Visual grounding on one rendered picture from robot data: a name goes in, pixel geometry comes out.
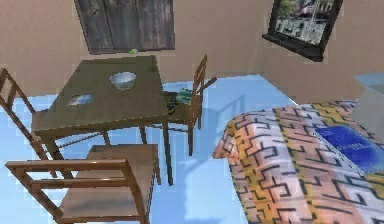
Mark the brown wooden chair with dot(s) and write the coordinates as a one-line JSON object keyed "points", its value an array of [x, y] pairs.
{"points": [[190, 106], [110, 186], [16, 113]]}

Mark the teal cloth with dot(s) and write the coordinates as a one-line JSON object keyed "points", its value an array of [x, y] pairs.
{"points": [[184, 96]]}

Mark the small black yellow object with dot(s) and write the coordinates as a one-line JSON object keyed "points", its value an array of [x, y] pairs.
{"points": [[171, 106]]}

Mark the white bowl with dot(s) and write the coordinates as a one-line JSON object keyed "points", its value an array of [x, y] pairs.
{"points": [[123, 80]]}

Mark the brown wooden table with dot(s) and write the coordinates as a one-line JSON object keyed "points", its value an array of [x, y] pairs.
{"points": [[110, 103]]}

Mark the small green ball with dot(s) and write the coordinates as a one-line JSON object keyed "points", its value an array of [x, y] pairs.
{"points": [[133, 51]]}

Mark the grey wooden window shutter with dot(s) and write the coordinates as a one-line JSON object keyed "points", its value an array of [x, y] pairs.
{"points": [[128, 25]]}

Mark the colourful flat disc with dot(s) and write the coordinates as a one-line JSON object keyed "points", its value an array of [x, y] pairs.
{"points": [[81, 99]]}

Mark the bed with patterned cover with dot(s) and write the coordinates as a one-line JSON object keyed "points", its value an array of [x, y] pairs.
{"points": [[300, 173]]}

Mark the dark framed window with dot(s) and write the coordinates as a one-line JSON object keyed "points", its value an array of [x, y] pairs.
{"points": [[301, 25]]}

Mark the blue book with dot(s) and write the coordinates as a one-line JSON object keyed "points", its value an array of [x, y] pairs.
{"points": [[356, 146]]}

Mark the pale grey pillow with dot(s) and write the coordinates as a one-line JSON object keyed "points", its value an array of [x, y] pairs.
{"points": [[370, 106]]}

